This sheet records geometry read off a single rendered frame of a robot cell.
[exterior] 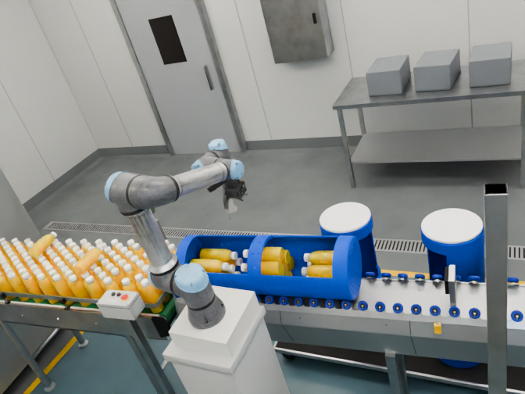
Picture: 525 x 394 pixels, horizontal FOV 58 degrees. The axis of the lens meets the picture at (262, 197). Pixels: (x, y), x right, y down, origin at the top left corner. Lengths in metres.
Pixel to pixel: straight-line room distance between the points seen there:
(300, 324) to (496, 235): 1.11
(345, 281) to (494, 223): 0.76
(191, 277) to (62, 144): 5.72
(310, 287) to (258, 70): 3.86
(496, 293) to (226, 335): 0.94
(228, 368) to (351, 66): 3.96
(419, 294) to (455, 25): 3.22
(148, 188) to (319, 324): 1.11
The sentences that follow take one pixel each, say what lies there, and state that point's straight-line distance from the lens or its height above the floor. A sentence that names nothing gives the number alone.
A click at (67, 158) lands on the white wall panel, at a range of 7.39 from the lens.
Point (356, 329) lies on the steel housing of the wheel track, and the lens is 2.25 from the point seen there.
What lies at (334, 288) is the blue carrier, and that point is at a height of 1.10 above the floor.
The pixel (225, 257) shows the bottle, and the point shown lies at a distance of 2.43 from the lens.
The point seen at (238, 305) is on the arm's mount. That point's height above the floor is 1.24.
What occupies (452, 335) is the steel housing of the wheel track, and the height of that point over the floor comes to 0.86.
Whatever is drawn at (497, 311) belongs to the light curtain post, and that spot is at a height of 1.25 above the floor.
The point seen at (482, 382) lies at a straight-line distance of 2.94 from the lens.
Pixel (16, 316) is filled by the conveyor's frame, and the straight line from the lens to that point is 3.43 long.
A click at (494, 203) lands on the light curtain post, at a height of 1.67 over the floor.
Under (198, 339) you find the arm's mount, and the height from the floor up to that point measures 1.22.
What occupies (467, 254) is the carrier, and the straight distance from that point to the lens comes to 2.42.
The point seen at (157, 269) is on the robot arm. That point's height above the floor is 1.49.
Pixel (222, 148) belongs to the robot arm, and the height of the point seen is 1.74.
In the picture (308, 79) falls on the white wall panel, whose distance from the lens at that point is 5.45.
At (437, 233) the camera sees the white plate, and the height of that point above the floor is 1.04.
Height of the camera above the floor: 2.50
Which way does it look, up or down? 30 degrees down
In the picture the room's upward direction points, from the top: 17 degrees counter-clockwise
